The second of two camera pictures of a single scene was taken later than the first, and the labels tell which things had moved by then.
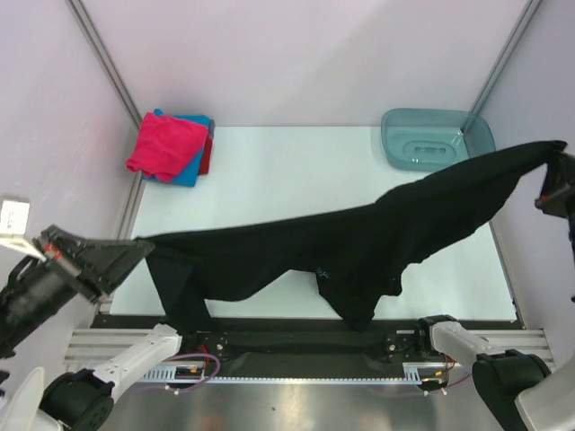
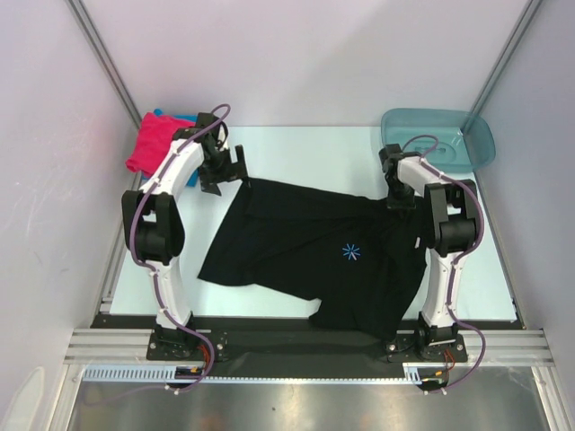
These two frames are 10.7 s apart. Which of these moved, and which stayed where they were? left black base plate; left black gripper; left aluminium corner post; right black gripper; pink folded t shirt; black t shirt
Moved: black t shirt; left black gripper; right black gripper
Stayed: left aluminium corner post; left black base plate; pink folded t shirt
